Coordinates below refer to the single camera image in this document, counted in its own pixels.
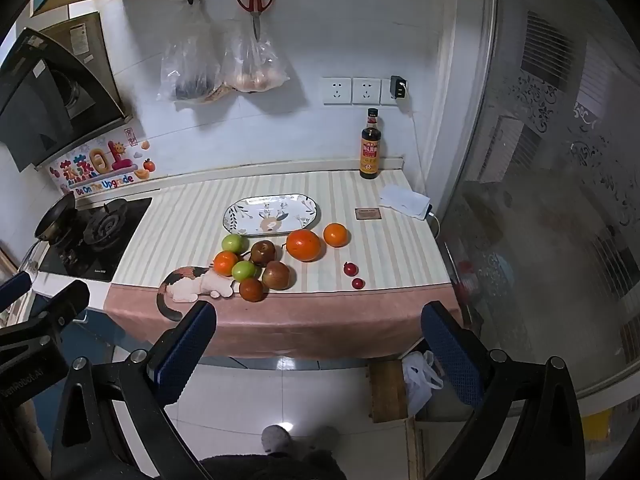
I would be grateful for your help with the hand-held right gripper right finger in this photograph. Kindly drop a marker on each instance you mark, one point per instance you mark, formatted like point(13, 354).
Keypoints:
point(450, 355)

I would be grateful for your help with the black gas stove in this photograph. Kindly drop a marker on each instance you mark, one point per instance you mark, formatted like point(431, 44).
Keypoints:
point(115, 240)

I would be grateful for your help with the small brown card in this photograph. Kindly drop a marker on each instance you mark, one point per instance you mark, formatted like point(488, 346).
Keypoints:
point(368, 213)

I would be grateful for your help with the person's dark clothing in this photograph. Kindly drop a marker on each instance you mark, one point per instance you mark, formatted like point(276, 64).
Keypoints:
point(272, 467)

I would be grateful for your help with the dark red apple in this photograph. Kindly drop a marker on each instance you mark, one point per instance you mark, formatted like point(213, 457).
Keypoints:
point(251, 289)

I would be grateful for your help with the plastic bag of onions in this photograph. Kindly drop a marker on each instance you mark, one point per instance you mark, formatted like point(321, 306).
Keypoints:
point(255, 67)

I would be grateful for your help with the white folded paper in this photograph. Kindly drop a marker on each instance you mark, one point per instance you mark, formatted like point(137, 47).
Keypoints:
point(405, 201)

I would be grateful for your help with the white plastic bag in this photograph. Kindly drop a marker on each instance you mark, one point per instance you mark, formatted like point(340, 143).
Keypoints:
point(417, 385)

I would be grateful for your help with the black frying pan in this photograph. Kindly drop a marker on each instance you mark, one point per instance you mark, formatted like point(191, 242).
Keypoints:
point(55, 217)

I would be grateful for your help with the dark soy sauce bottle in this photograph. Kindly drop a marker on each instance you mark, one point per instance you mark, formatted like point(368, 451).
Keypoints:
point(370, 157)

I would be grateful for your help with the black charger plug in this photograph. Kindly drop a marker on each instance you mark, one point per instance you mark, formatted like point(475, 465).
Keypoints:
point(399, 87)

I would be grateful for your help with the plastic bag with dark contents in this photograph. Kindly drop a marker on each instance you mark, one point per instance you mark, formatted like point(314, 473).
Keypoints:
point(190, 70)

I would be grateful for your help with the black range hood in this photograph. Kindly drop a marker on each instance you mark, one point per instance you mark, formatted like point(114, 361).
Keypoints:
point(45, 110)

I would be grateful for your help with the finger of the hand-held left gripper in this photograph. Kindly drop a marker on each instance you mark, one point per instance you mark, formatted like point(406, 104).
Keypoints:
point(65, 304)
point(15, 286)

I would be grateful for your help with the wooden board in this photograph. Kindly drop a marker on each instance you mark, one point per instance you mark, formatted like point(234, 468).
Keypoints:
point(387, 390)

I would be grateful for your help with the medium orange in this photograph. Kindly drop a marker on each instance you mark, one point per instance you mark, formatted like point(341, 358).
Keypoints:
point(335, 234)

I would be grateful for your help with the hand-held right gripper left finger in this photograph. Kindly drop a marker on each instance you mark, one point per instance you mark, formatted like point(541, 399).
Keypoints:
point(185, 345)

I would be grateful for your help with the striped tablecloth with cat print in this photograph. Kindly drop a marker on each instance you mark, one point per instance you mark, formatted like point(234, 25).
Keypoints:
point(310, 320)

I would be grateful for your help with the large orange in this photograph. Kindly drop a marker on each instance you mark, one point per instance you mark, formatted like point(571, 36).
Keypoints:
point(303, 245)

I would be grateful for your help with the grey slipper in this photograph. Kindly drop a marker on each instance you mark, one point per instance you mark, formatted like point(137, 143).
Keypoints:
point(276, 437)
point(322, 440)

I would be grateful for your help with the small orange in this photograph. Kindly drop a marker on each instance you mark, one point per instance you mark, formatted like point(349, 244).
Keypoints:
point(225, 262)

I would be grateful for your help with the colourful wall sticker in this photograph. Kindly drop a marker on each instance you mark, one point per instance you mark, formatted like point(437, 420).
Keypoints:
point(100, 165)

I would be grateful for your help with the green guava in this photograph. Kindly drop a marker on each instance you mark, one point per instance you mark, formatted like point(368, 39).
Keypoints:
point(244, 270)
point(235, 242)

